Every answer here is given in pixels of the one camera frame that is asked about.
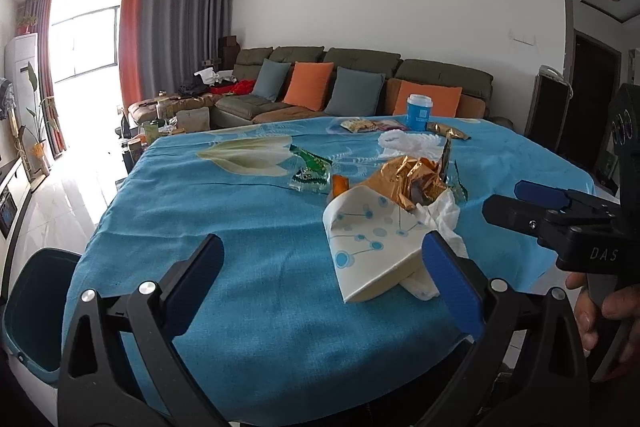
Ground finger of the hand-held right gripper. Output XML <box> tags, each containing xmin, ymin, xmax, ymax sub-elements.
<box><xmin>482</xmin><ymin>194</ymin><xmax>556</xmax><ymax>253</ymax></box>
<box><xmin>514</xmin><ymin>180</ymin><xmax>573</xmax><ymax>210</ymax></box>

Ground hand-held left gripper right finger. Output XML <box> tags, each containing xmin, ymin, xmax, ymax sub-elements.
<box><xmin>421</xmin><ymin>231</ymin><xmax>591</xmax><ymax>427</ymax></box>

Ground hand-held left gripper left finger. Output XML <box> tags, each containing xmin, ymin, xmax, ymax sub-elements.
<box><xmin>56</xmin><ymin>233</ymin><xmax>236</xmax><ymax>427</ymax></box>

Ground clear green wrapper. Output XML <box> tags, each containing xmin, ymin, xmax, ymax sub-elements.
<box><xmin>289</xmin><ymin>144</ymin><xmax>335</xmax><ymax>196</ymax></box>
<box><xmin>447</xmin><ymin>161</ymin><xmax>469</xmax><ymax>206</ymax></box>

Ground white tissue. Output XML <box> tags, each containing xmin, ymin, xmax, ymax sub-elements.
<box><xmin>400</xmin><ymin>194</ymin><xmax>468</xmax><ymax>303</ymax></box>

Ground white dotted paper box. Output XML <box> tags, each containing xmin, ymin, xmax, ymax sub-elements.
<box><xmin>322</xmin><ymin>187</ymin><xmax>436</xmax><ymax>305</ymax></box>

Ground gold foil wrapper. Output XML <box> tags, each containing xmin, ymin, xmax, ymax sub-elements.
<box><xmin>362</xmin><ymin>139</ymin><xmax>453</xmax><ymax>214</ymax></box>

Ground blue and white waste bin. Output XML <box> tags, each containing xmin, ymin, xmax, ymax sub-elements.
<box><xmin>1</xmin><ymin>248</ymin><xmax>83</xmax><ymax>388</ymax></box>

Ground person's right hand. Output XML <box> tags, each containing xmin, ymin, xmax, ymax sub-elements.
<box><xmin>565</xmin><ymin>272</ymin><xmax>640</xmax><ymax>353</ymax></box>

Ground blue floral tablecloth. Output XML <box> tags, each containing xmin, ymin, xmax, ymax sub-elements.
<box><xmin>65</xmin><ymin>116</ymin><xmax>608</xmax><ymax>423</ymax></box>

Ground dark wooden door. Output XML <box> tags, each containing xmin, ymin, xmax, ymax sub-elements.
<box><xmin>557</xmin><ymin>29</ymin><xmax>621</xmax><ymax>168</ymax></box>

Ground gold snack packet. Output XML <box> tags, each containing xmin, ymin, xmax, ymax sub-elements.
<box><xmin>426</xmin><ymin>122</ymin><xmax>472</xmax><ymax>141</ymax></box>

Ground white plastic bag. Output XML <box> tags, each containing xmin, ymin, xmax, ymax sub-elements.
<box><xmin>377</xmin><ymin>129</ymin><xmax>446</xmax><ymax>155</ymax></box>

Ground wide orange cushion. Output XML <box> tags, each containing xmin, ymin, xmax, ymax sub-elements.
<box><xmin>392</xmin><ymin>80</ymin><xmax>463</xmax><ymax>118</ymax></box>

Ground blue cup with white lid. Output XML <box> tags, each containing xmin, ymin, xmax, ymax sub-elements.
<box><xmin>405</xmin><ymin>94</ymin><xmax>433</xmax><ymax>131</ymax></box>

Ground cluttered coffee table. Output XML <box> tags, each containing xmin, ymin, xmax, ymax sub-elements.
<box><xmin>117</xmin><ymin>102</ymin><xmax>211</xmax><ymax>162</ymax></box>

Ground snack packets near cup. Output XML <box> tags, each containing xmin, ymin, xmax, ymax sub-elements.
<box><xmin>340</xmin><ymin>118</ymin><xmax>381</xmax><ymax>132</ymax></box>

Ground pile of clothes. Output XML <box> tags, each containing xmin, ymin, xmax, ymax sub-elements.
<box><xmin>177</xmin><ymin>67</ymin><xmax>256</xmax><ymax>98</ymax></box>

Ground large grey-blue cushion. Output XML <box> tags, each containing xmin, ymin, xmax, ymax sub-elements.
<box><xmin>325</xmin><ymin>67</ymin><xmax>386</xmax><ymax>116</ymax></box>

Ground white tv cabinet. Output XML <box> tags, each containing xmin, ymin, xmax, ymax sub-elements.
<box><xmin>0</xmin><ymin>154</ymin><xmax>33</xmax><ymax>268</ymax></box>

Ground small grey-blue cushion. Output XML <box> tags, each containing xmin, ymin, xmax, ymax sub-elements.
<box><xmin>251</xmin><ymin>58</ymin><xmax>292</xmax><ymax>102</ymax></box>

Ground olive and brown sofa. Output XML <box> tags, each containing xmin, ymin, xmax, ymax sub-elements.
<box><xmin>127</xmin><ymin>47</ymin><xmax>496</xmax><ymax>132</ymax></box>

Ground tall floor plant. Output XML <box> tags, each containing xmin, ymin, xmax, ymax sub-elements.
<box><xmin>22</xmin><ymin>62</ymin><xmax>58</xmax><ymax>178</ymax></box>

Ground tall orange cushion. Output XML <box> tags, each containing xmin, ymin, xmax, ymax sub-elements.
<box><xmin>282</xmin><ymin>61</ymin><xmax>334</xmax><ymax>112</ymax></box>

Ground brown cardboard boxes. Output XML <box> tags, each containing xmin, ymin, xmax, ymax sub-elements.
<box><xmin>217</xmin><ymin>36</ymin><xmax>241</xmax><ymax>68</ymax></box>

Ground orange curtain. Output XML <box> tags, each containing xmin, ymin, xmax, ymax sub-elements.
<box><xmin>118</xmin><ymin>0</ymin><xmax>151</xmax><ymax>104</ymax></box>

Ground blue plaid cloth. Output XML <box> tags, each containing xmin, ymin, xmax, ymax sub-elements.
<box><xmin>0</xmin><ymin>77</ymin><xmax>13</xmax><ymax>122</ymax></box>

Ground white standing air conditioner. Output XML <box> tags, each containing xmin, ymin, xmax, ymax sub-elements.
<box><xmin>4</xmin><ymin>33</ymin><xmax>41</xmax><ymax>168</ymax></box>

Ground grey and red curtain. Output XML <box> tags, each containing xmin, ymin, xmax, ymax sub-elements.
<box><xmin>20</xmin><ymin>0</ymin><xmax>68</xmax><ymax>158</ymax></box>

